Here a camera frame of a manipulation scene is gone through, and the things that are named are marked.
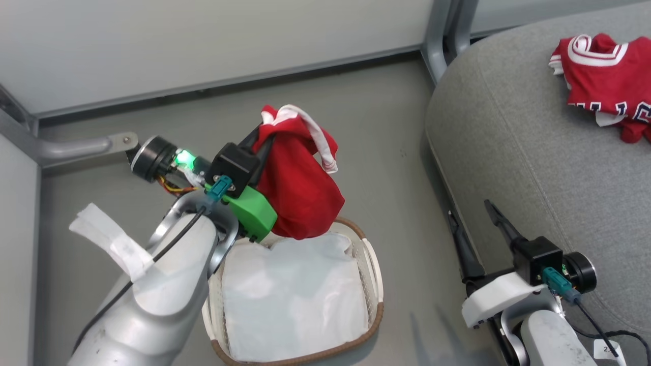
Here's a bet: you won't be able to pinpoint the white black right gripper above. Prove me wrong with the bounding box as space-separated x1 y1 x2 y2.
449 199 597 328

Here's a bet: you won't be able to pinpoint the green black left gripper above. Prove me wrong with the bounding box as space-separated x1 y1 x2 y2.
131 125 278 242

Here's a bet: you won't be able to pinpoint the red shorts with number 23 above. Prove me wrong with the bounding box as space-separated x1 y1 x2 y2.
253 104 345 240

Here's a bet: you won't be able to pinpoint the red jersey with large letters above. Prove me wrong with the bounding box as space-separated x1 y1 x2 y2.
548 33 651 144

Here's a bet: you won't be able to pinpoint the grey fabric sofa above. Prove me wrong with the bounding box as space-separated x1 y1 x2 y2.
425 0 651 366

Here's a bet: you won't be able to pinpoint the white brown laundry basket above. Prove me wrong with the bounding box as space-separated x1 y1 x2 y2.
202 218 384 366

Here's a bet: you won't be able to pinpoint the white cloth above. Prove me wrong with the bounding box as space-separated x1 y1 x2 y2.
221 233 369 362

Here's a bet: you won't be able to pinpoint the white paper label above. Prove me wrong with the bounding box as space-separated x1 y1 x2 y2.
593 339 627 365

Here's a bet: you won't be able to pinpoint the white tape strip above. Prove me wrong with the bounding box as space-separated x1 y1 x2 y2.
69 203 154 281

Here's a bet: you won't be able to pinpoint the grey metal partition foot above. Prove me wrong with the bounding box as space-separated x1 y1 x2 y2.
0 109 139 166

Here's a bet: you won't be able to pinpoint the grey partition leg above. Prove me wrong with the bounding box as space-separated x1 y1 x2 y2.
448 0 480 54
421 0 453 85

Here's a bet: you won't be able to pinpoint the teal left cable connector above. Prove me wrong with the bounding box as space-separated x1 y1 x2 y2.
205 175 233 205

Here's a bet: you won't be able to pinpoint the teal cable connector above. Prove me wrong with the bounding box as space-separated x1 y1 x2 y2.
541 267 573 297
205 175 233 205

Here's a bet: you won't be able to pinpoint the grey partition base rail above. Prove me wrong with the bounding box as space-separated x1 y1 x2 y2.
36 43 423 120

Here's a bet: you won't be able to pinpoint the teal right cable connector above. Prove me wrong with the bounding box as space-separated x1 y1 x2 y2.
541 267 573 297

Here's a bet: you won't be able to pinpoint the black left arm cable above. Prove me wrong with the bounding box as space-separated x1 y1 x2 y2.
73 203 210 354

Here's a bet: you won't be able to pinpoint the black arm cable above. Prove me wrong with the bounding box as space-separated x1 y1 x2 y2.
572 297 651 359
73 203 210 354

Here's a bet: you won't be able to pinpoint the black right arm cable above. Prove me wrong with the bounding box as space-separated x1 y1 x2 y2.
572 297 651 359

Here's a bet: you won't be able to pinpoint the grey metal partition post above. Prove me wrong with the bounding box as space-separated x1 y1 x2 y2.
0 84 39 137

